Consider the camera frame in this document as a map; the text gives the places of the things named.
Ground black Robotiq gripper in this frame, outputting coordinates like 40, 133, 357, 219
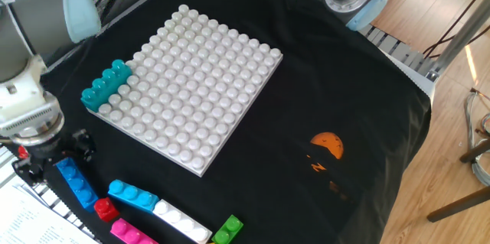
11, 128, 97, 187

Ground blue four-stud block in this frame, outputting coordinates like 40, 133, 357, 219
54, 157, 100, 213

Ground teal four-stud block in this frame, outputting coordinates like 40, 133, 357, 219
80, 59, 134, 113

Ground white printed paper sheets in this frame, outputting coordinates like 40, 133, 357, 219
0, 184, 101, 244

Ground red one-stud block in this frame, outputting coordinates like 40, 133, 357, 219
93, 197, 121, 223

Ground light blue three-stud block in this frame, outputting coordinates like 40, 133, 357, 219
107, 178, 161, 214

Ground pink three-stud block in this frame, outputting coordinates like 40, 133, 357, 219
109, 217, 160, 244

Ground white four-stud block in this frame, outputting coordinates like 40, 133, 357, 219
152, 199, 214, 244

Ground white studded baseplate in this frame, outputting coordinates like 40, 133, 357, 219
86, 4, 284, 178

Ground green two-stud block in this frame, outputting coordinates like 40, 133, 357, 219
211, 214, 245, 244

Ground black cloth with orange print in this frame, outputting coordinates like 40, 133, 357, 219
0, 0, 433, 244

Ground dark wooden furniture leg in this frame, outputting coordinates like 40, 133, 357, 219
426, 185, 490, 224
459, 138, 490, 164

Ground thin brown cables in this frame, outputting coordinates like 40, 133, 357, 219
423, 0, 490, 60

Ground grey floor cable bundle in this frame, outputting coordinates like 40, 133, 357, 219
464, 87, 490, 187

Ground aluminium frame post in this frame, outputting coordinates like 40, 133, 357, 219
432, 0, 490, 81

